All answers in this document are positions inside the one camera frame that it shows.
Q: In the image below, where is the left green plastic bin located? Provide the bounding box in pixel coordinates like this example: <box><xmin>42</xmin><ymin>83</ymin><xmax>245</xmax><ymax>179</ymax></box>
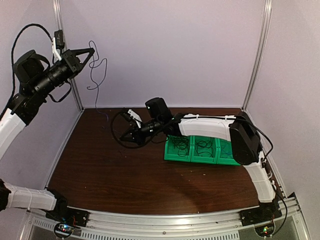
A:
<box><xmin>164</xmin><ymin>135</ymin><xmax>193</xmax><ymax>162</ymax></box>

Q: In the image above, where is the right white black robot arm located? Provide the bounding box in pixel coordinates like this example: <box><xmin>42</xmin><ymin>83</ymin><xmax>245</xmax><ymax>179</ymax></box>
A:
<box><xmin>118</xmin><ymin>97</ymin><xmax>277</xmax><ymax>221</ymax></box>

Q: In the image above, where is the left aluminium frame post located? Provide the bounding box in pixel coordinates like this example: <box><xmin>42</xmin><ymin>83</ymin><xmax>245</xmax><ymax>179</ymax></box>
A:
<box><xmin>52</xmin><ymin>0</ymin><xmax>83</xmax><ymax>112</ymax></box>

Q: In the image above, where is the middle green plastic bin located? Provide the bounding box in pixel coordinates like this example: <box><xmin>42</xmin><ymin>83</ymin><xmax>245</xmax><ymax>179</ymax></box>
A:
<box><xmin>190</xmin><ymin>136</ymin><xmax>218</xmax><ymax>165</ymax></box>

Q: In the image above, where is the right aluminium frame post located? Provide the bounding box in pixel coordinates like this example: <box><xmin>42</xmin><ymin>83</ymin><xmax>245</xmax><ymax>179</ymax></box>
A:
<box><xmin>242</xmin><ymin>0</ymin><xmax>273</xmax><ymax>111</ymax></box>

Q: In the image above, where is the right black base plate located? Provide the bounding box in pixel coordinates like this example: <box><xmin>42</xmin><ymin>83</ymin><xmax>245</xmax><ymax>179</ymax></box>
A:
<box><xmin>239</xmin><ymin>206</ymin><xmax>283</xmax><ymax>226</ymax></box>

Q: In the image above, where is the black camera cable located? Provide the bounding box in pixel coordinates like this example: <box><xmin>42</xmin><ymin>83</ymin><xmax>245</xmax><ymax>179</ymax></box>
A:
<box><xmin>0</xmin><ymin>23</ymin><xmax>55</xmax><ymax>118</ymax></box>
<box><xmin>110</xmin><ymin>111</ymin><xmax>171</xmax><ymax>149</ymax></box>

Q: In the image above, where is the right green plastic bin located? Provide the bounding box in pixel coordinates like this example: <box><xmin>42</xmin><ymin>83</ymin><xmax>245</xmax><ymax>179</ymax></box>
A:
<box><xmin>216</xmin><ymin>138</ymin><xmax>240</xmax><ymax>166</ymax></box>

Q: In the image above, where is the aluminium front rail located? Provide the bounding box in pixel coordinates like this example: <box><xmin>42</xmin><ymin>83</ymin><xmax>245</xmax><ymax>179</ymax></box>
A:
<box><xmin>18</xmin><ymin>196</ymin><xmax>311</xmax><ymax>240</ymax></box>

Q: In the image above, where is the right round circuit board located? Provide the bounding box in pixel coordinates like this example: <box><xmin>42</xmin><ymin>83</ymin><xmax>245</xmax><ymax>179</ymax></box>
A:
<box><xmin>254</xmin><ymin>222</ymin><xmax>275</xmax><ymax>238</ymax></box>

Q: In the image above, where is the green plastic bin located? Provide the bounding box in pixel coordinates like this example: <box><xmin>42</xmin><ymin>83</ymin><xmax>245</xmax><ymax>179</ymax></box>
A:
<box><xmin>164</xmin><ymin>135</ymin><xmax>193</xmax><ymax>162</ymax></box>
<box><xmin>190</xmin><ymin>136</ymin><xmax>218</xmax><ymax>165</ymax></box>
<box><xmin>216</xmin><ymin>138</ymin><xmax>240</xmax><ymax>166</ymax></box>

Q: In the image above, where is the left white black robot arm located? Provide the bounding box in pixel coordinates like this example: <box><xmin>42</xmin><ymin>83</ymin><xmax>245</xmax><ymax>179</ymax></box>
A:
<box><xmin>0</xmin><ymin>48</ymin><xmax>95</xmax><ymax>222</ymax></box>

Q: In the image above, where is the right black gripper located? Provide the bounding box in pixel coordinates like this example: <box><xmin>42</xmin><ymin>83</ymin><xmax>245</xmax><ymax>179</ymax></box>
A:
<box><xmin>121</xmin><ymin>116</ymin><xmax>163</xmax><ymax>145</ymax></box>

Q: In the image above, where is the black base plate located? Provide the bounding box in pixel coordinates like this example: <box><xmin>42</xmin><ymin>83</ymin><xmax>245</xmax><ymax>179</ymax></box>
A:
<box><xmin>239</xmin><ymin>206</ymin><xmax>283</xmax><ymax>226</ymax></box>
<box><xmin>43</xmin><ymin>207</ymin><xmax>89</xmax><ymax>227</ymax></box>

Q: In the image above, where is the round circuit board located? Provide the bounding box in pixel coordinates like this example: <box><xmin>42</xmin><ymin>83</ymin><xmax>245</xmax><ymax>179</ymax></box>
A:
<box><xmin>53</xmin><ymin>222</ymin><xmax>75</xmax><ymax>238</ymax></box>
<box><xmin>254</xmin><ymin>222</ymin><xmax>275</xmax><ymax>238</ymax></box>

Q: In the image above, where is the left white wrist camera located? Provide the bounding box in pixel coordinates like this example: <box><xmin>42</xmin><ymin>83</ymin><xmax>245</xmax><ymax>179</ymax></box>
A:
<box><xmin>51</xmin><ymin>29</ymin><xmax>65</xmax><ymax>61</ymax></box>

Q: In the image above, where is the right black camera cable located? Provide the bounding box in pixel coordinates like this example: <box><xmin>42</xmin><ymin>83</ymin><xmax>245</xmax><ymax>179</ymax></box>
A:
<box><xmin>110</xmin><ymin>111</ymin><xmax>171</xmax><ymax>149</ymax></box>

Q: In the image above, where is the left round circuit board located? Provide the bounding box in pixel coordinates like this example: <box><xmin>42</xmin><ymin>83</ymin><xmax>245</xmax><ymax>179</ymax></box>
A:
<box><xmin>53</xmin><ymin>222</ymin><xmax>75</xmax><ymax>238</ymax></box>

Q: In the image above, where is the aluminium frame post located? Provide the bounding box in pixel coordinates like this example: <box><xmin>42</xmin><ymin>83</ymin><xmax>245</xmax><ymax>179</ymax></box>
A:
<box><xmin>242</xmin><ymin>0</ymin><xmax>273</xmax><ymax>111</ymax></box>
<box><xmin>52</xmin><ymin>0</ymin><xmax>83</xmax><ymax>112</ymax></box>

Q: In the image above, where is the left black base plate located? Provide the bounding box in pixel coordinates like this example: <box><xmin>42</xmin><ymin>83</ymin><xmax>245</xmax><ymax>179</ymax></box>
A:
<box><xmin>43</xmin><ymin>207</ymin><xmax>89</xmax><ymax>227</ymax></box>

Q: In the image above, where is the left black camera cable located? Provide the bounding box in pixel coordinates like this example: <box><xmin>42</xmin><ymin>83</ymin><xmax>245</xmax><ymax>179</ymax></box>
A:
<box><xmin>0</xmin><ymin>23</ymin><xmax>55</xmax><ymax>118</ymax></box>

